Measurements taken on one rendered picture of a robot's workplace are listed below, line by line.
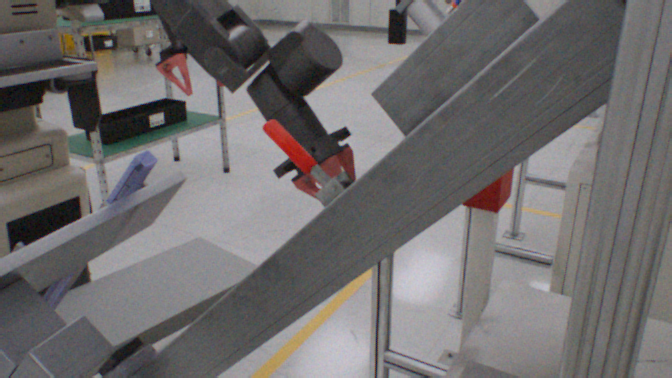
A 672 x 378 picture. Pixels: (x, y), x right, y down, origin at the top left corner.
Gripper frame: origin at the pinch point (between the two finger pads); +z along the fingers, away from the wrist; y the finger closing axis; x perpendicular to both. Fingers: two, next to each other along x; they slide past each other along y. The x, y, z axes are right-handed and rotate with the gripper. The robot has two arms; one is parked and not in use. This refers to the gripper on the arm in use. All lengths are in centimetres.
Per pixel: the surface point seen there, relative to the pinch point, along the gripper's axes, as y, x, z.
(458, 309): 121, 74, 57
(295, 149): -17.8, -11.7, -7.6
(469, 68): -17.4, -28.6, -4.4
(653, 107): -25.4, -37.9, 3.0
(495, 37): -17.5, -31.2, -5.1
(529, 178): 195, 51, 38
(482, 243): 83, 31, 30
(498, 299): 41, 12, 32
